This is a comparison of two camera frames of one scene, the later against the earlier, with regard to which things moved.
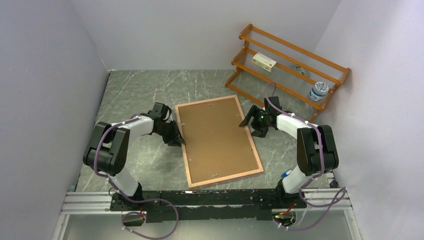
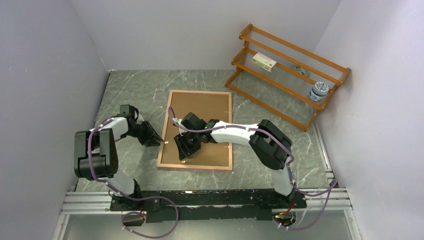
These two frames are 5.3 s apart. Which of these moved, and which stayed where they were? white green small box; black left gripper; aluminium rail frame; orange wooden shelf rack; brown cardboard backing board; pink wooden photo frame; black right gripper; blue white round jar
Moved: pink wooden photo frame; black right gripper; black left gripper; brown cardboard backing board
Stayed: white green small box; orange wooden shelf rack; blue white round jar; aluminium rail frame
